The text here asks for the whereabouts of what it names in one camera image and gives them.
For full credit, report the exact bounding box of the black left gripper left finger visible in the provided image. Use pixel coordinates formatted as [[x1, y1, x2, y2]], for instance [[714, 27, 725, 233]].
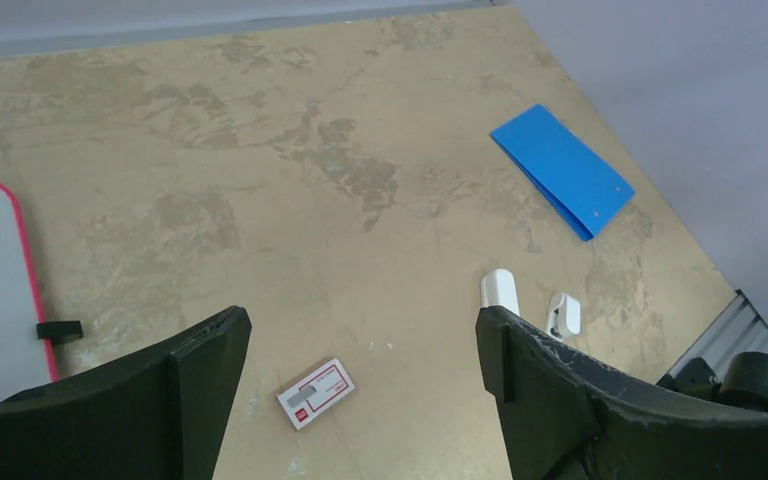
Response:
[[0, 306, 252, 479]]

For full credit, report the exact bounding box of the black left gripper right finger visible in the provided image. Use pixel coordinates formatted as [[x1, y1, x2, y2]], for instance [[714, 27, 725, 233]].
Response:
[[476, 306, 768, 479]]

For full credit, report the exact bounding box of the white stapler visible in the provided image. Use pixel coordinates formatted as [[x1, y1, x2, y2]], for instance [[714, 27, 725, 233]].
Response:
[[480, 269, 520, 316]]

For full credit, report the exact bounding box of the red white staple box sleeve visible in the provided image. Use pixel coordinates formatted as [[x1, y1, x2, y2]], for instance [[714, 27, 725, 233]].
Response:
[[276, 358, 355, 431]]

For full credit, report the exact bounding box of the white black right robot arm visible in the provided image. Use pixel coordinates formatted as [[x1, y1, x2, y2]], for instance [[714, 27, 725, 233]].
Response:
[[657, 352, 768, 412]]

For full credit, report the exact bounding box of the small white staple remover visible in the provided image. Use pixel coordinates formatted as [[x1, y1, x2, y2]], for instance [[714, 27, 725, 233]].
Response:
[[546, 293, 581, 342]]

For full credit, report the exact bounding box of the black whiteboard clip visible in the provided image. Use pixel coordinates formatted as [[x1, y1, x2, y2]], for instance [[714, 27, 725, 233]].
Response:
[[36, 320, 84, 347]]

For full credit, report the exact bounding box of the blue paper folder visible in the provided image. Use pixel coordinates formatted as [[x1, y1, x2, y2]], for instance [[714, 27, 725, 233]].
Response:
[[490, 104, 635, 242]]

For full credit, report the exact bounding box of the aluminium rail frame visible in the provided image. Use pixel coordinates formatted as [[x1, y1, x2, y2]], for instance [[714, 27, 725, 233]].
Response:
[[657, 290, 768, 386]]

